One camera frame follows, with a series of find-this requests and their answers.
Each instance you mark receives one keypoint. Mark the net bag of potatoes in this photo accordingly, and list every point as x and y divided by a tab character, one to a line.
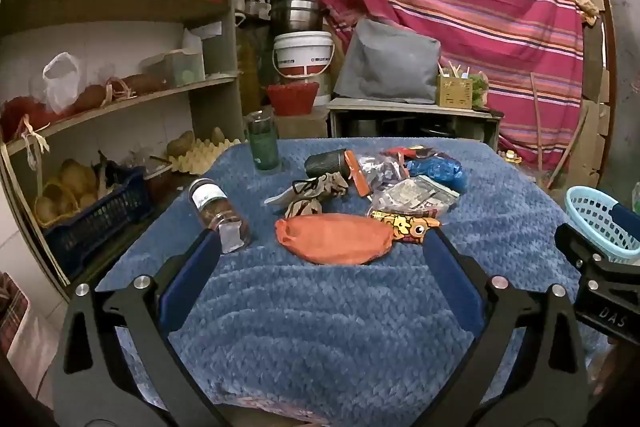
65	192

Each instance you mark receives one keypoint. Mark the grey fabric cover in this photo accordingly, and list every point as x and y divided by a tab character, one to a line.
385	62

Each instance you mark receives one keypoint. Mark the large beige stocking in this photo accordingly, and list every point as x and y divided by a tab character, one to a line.
325	184

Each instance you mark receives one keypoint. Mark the large potato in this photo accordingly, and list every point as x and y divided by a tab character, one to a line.
180	143

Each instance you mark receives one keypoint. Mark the clear printed packet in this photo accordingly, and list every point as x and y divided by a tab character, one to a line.
410	197

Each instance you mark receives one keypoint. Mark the yellow egg tray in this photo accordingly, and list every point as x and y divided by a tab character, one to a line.
200	159

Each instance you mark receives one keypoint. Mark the stacked cardboard boxes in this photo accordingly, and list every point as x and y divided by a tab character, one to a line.
595	127

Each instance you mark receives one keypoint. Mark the light blue plastic basket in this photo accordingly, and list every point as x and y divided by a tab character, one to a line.
595	222

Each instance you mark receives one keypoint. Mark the low wooden cabinet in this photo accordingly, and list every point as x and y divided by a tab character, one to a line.
415	109

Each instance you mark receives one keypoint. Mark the orange cloth bag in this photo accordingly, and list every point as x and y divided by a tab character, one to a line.
330	239

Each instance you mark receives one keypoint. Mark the blue plastic crate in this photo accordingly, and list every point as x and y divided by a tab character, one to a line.
95	222

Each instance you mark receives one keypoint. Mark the red packet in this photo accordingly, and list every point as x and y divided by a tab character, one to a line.
420	152

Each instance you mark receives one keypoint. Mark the white plastic bucket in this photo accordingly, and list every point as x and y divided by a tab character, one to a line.
302	54

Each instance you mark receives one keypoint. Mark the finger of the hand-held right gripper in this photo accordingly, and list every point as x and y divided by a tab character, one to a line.
575	244
627	227

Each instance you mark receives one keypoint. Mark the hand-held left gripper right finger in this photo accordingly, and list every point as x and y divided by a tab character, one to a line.
450	267

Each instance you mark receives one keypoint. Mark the wooden stick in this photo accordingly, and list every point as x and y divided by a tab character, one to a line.
537	107

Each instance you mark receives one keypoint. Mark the small beige stocking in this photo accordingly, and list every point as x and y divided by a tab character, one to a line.
302	207

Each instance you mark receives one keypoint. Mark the black ribbed cup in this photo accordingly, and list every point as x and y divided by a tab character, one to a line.
325	163

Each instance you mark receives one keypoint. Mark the steel pot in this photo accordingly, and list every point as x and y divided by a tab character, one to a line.
295	12

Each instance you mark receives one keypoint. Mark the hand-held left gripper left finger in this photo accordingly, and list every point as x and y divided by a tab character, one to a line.
195	267

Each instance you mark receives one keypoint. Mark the red white plastic bag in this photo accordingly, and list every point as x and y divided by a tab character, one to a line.
12	312

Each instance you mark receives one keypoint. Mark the orange comb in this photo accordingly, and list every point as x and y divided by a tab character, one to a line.
359	177

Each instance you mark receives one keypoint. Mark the yellow oil bottle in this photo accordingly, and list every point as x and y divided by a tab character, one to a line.
252	72

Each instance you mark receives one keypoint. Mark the green tea jar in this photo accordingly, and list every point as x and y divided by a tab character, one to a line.
262	147

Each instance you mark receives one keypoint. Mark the red plastic tub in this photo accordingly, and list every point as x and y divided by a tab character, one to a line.
156	184

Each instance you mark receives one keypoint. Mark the wooden shelf unit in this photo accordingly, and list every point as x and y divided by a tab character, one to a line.
125	2

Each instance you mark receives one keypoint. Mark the brown jar white label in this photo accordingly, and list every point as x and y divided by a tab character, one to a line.
212	207

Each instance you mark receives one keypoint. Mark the white paper piece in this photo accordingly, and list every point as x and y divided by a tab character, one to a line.
279	198

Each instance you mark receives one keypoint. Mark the clear plastic container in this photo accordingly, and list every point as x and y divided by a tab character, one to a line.
175	68

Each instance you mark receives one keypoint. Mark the blue fleece table cover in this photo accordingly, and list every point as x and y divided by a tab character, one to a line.
325	332

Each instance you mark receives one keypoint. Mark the red scalloped basket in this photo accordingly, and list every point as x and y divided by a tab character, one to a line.
292	99

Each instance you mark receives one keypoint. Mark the yellow chopstick holder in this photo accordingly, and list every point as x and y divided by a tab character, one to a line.
454	93

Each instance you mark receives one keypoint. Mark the blue plastic bag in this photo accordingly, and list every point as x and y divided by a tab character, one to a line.
440	172

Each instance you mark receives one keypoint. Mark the sweet potato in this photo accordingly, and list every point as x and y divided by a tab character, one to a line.
145	83
90	98

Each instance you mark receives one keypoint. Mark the small potato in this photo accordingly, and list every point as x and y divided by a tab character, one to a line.
217	136

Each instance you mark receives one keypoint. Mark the yellow cartoon snack packet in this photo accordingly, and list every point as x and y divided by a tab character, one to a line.
405	224

